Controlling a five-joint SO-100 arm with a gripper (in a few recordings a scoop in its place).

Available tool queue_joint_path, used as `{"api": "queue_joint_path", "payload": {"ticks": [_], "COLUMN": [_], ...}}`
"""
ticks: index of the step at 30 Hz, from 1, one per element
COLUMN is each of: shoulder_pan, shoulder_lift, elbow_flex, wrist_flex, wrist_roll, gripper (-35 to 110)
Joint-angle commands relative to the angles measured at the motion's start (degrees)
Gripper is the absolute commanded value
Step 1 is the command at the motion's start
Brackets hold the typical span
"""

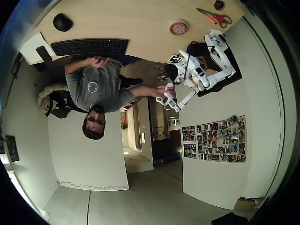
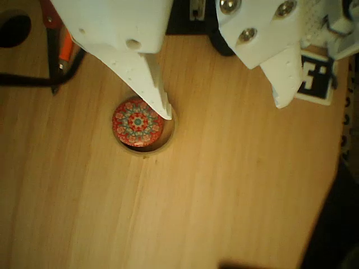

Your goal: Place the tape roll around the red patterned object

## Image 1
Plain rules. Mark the man's left forearm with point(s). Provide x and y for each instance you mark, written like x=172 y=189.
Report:
x=77 y=64

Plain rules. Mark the man in grey shirt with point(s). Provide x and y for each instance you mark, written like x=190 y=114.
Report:
x=98 y=90

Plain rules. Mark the black smartphone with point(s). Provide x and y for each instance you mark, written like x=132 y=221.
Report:
x=43 y=53

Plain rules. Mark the brown cardboard box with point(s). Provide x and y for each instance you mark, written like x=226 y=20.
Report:
x=247 y=203

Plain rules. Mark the man's right hand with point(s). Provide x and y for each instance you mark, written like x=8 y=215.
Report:
x=161 y=92

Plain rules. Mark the black computer keyboard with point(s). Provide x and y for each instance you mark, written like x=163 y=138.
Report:
x=91 y=47

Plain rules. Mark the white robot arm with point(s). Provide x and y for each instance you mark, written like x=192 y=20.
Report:
x=222 y=61

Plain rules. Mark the beige padded jacket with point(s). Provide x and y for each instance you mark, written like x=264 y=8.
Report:
x=50 y=90

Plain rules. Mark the white paper pad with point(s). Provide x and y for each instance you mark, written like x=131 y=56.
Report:
x=29 y=49

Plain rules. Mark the black office chair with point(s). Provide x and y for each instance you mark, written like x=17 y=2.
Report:
x=70 y=105

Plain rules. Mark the stainless steel refrigerator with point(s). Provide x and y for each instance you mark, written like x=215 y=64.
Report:
x=160 y=131

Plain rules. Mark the black computer mouse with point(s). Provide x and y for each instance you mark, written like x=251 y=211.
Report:
x=62 y=22

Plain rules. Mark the small patterned floor box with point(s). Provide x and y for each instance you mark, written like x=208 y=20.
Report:
x=162 y=77

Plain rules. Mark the man's left hand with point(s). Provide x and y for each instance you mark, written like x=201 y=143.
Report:
x=98 y=62

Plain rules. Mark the large photo collage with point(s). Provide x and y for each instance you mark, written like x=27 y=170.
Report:
x=221 y=140

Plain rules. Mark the dark framed poster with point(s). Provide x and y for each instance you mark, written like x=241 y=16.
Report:
x=12 y=148

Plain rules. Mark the small photo collage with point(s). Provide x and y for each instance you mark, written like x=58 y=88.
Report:
x=189 y=133
x=190 y=151

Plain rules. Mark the man's right forearm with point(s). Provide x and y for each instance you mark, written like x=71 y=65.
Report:
x=145 y=91

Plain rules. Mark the beige masking tape roll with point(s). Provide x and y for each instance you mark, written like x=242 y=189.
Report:
x=179 y=21

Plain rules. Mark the black flat panel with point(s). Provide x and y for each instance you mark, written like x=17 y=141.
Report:
x=230 y=79

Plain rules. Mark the black-white fiducial marker card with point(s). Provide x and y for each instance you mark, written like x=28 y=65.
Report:
x=175 y=59

